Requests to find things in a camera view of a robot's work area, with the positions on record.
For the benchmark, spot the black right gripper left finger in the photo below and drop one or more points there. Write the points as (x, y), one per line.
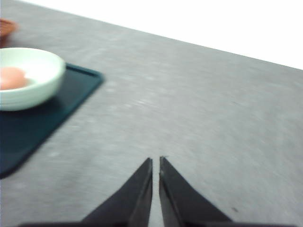
(129, 206)

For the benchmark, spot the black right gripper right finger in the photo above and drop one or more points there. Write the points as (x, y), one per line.
(183, 206)

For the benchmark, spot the green ceramic bowl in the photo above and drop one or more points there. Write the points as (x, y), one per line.
(29, 78)

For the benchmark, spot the brown wicker basket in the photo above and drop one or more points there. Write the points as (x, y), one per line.
(7, 27)

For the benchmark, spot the dark rectangular tray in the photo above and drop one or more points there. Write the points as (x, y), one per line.
(22, 132)

